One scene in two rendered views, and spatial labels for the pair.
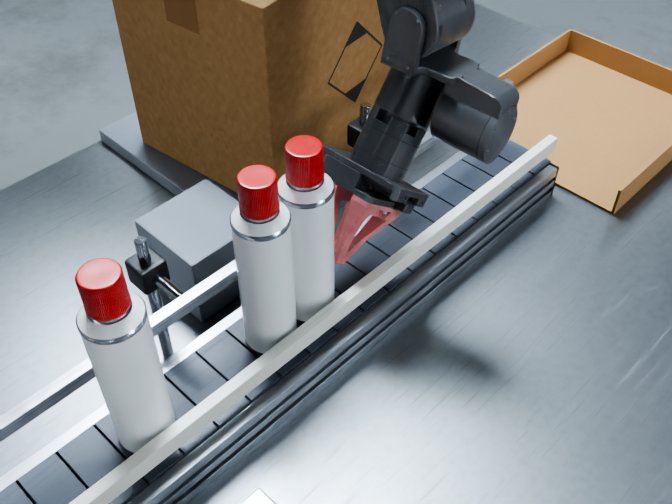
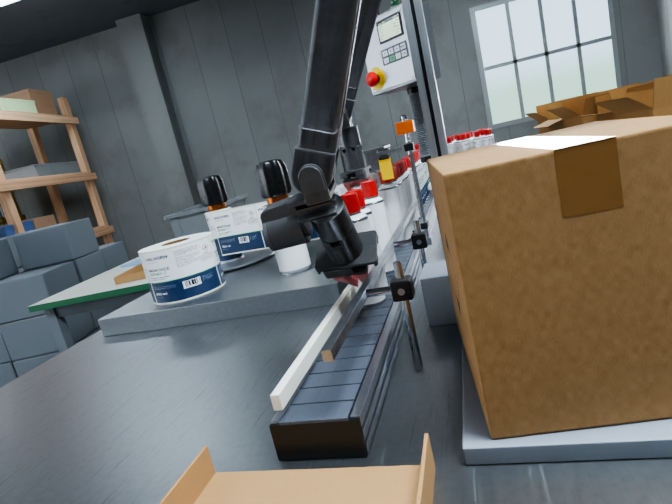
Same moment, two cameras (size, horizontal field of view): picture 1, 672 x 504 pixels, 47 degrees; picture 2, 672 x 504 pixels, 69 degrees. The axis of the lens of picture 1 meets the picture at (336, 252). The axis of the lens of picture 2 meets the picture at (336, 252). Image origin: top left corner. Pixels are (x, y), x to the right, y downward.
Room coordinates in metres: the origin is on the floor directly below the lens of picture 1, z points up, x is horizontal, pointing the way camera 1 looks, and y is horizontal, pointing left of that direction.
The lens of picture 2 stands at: (1.27, -0.41, 1.16)
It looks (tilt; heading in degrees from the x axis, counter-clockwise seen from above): 11 degrees down; 153
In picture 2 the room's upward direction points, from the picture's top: 13 degrees counter-clockwise
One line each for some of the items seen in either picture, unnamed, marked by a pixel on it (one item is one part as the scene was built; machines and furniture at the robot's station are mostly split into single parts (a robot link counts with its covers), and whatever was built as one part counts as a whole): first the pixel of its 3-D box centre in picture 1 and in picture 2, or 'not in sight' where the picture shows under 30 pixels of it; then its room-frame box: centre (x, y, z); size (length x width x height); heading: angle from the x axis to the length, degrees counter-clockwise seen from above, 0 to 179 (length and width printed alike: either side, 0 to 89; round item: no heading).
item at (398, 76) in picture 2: not in sight; (398, 51); (0.18, 0.47, 1.38); 0.17 x 0.10 x 0.19; 11
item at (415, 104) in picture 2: not in sight; (420, 125); (0.15, 0.52, 1.18); 0.04 x 0.04 x 0.21
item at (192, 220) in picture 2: not in sight; (212, 219); (-2.03, 0.43, 0.91); 0.60 x 0.40 x 0.22; 145
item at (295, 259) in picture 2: not in sight; (282, 216); (0.06, 0.08, 1.03); 0.09 x 0.09 x 0.30
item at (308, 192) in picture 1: (307, 233); (360, 249); (0.52, 0.03, 0.98); 0.05 x 0.05 x 0.20
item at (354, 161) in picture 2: not in sight; (353, 162); (0.21, 0.25, 1.13); 0.10 x 0.07 x 0.07; 137
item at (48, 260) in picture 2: not in sight; (53, 306); (-2.74, -0.67, 0.56); 1.12 x 0.75 x 1.11; 150
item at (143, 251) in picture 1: (169, 311); (413, 262); (0.49, 0.16, 0.91); 0.07 x 0.03 x 0.17; 46
